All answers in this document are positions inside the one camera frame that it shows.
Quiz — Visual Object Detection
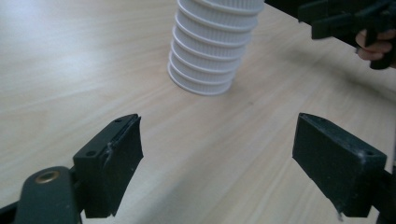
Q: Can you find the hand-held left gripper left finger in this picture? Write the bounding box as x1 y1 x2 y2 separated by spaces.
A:
73 113 145 219

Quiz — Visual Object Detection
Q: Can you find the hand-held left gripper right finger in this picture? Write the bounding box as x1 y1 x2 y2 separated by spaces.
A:
291 112 388 218

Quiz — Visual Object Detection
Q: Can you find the stack of white ribbed cups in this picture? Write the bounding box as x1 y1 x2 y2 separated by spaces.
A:
167 0 265 96

